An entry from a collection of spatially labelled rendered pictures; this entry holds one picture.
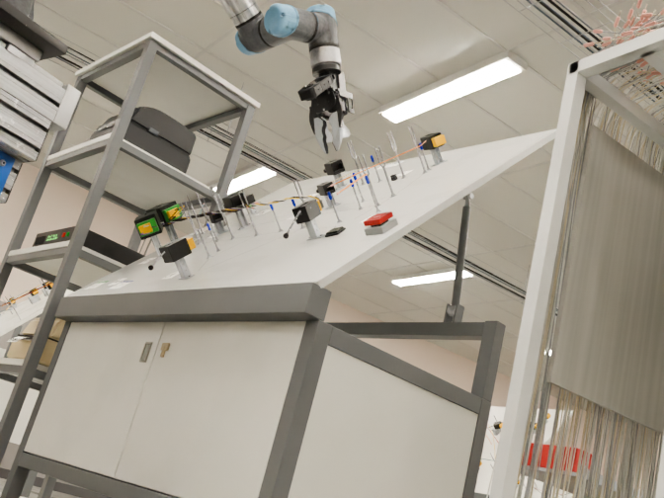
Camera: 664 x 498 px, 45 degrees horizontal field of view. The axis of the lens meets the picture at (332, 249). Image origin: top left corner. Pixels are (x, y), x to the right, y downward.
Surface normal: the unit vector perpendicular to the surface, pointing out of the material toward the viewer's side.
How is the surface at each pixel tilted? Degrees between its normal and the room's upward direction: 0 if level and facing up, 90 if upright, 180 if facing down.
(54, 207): 90
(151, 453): 90
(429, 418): 90
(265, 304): 90
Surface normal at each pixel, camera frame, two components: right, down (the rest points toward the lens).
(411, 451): 0.68, -0.07
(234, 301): -0.69, -0.40
